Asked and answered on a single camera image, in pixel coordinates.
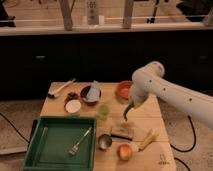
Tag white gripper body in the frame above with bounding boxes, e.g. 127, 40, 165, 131
129, 85, 148, 108

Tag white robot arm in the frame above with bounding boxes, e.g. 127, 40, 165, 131
129, 61, 213, 129

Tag green plastic cup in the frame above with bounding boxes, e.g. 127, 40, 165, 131
97, 105, 109, 120

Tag small metal cup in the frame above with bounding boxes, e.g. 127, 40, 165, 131
98, 134, 112, 150

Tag orange bowl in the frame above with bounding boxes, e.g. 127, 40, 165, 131
116, 80, 132, 100

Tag blue grey cloth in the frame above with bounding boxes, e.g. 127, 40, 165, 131
84, 81, 101, 102

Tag yellow corn cob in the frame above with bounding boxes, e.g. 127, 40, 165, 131
139, 129, 158, 151

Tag dark maroon bowl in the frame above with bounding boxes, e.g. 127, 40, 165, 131
80, 85, 101, 106

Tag orange yellow fruit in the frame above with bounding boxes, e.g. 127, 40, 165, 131
118, 144, 132, 161

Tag white round lid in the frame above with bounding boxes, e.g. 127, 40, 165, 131
65, 100, 81, 114

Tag dark red berry cluster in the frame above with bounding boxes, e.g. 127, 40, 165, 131
65, 92, 79, 103

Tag silver fork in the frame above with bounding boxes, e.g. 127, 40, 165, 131
69, 127, 92, 156

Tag green plastic tray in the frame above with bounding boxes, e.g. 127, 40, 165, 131
23, 116, 96, 171

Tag black cable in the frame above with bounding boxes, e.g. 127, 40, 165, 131
0, 112, 31, 145
170, 115, 198, 171

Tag white handled dish brush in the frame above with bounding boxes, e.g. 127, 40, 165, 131
47, 78, 76, 99

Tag black cable left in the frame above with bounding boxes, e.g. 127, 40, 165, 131
0, 112, 31, 145

